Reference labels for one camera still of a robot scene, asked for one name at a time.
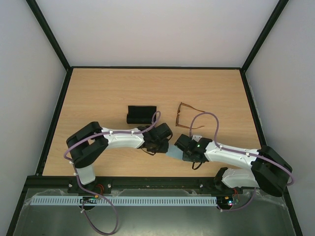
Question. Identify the black aluminium frame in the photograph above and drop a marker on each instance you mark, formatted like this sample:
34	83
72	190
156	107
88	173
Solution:
39	181

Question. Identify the white slotted cable duct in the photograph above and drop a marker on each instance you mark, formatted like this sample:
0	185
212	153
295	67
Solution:
126	201

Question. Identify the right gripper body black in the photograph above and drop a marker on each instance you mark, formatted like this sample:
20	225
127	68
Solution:
185	152

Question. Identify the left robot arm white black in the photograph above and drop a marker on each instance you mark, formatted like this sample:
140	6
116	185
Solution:
87	144

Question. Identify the light blue cleaning cloth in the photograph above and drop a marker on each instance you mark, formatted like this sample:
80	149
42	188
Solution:
174	152

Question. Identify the controller board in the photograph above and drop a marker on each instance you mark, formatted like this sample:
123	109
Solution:
227	201
90	199

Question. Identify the right controller board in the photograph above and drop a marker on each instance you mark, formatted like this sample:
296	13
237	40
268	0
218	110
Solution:
227	201

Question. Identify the left controller board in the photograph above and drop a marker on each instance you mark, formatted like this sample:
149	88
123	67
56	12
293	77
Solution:
90	199

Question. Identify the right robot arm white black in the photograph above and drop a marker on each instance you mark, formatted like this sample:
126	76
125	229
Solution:
263	168

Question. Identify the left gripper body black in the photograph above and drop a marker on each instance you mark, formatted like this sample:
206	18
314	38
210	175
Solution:
159	148

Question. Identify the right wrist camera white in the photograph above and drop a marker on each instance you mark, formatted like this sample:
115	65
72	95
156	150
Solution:
196	137

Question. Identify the black sunglasses case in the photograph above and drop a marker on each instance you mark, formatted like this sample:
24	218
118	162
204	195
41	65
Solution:
141	114

